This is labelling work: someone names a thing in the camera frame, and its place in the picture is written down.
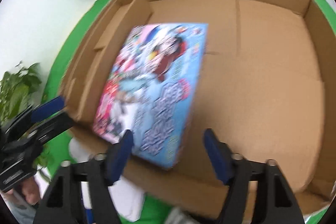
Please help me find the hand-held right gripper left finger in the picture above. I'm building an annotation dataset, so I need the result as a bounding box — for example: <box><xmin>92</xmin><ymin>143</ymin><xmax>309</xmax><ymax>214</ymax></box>
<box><xmin>33</xmin><ymin>130</ymin><xmax>134</xmax><ymax>224</ymax></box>

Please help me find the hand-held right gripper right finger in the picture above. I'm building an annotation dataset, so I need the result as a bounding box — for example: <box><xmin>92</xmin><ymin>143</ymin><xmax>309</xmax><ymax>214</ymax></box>
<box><xmin>204</xmin><ymin>128</ymin><xmax>306</xmax><ymax>224</ymax></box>

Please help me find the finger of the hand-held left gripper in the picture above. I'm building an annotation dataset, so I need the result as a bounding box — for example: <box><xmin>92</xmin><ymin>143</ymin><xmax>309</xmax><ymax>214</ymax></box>
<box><xmin>3</xmin><ymin>96</ymin><xmax>66</xmax><ymax>135</ymax></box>
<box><xmin>16</xmin><ymin>111</ymin><xmax>76</xmax><ymax>147</ymax></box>

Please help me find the colourful cartoon printed box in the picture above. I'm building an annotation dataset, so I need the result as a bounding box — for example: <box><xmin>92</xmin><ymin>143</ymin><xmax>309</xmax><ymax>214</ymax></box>
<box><xmin>92</xmin><ymin>22</ymin><xmax>209</xmax><ymax>169</ymax></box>

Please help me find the large cardboard box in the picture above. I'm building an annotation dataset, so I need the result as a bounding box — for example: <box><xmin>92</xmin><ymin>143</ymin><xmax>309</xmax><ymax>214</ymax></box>
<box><xmin>59</xmin><ymin>0</ymin><xmax>336</xmax><ymax>222</ymax></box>

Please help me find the person's left forearm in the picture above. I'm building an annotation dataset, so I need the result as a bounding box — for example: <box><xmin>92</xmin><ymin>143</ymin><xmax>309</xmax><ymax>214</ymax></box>
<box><xmin>5</xmin><ymin>194</ymin><xmax>38</xmax><ymax>224</ymax></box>

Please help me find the person's left hand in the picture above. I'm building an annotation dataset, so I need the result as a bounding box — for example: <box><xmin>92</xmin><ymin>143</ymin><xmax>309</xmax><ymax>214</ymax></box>
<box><xmin>20</xmin><ymin>176</ymin><xmax>42</xmax><ymax>205</ymax></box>

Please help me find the green leafy plant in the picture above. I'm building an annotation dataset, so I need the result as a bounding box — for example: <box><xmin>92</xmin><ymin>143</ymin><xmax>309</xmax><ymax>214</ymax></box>
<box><xmin>0</xmin><ymin>61</ymin><xmax>54</xmax><ymax>169</ymax></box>

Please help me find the white handheld fan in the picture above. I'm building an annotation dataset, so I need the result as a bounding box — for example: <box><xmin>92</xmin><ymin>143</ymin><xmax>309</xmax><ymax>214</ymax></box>
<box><xmin>69</xmin><ymin>139</ymin><xmax>146</xmax><ymax>223</ymax></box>

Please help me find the green cloth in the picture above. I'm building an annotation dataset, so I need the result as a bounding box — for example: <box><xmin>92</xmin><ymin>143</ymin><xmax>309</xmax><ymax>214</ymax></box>
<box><xmin>39</xmin><ymin>0</ymin><xmax>336</xmax><ymax>224</ymax></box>

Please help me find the grey object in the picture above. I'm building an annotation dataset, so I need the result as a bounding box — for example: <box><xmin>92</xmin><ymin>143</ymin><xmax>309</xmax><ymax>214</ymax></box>
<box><xmin>167</xmin><ymin>207</ymin><xmax>195</xmax><ymax>224</ymax></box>

